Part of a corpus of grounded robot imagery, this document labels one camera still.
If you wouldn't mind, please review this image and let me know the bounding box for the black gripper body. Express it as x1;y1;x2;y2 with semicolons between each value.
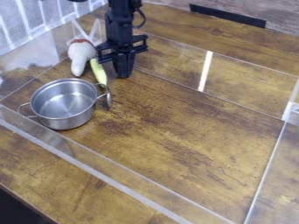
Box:
97;34;149;64

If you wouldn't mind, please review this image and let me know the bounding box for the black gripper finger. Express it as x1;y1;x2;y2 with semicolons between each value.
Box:
126;52;137;78
114;53;127;78

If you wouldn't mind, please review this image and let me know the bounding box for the green handled metal spoon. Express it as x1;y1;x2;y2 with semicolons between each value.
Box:
90;59;113;108

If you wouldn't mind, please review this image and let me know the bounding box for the white plush toy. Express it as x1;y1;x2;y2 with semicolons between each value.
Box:
69;39;97;77

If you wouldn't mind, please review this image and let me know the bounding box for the small steel pot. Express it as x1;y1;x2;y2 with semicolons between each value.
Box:
18;78;110;130

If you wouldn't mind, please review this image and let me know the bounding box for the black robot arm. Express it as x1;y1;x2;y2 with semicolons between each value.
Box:
97;0;149;78

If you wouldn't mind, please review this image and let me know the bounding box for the clear acrylic stand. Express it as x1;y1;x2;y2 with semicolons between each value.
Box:
67;18;106;46

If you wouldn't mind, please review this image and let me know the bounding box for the black strip on table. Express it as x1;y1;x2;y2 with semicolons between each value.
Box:
190;3;267;28

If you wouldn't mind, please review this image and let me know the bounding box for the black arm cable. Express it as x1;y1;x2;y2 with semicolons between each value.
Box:
133;8;147;30

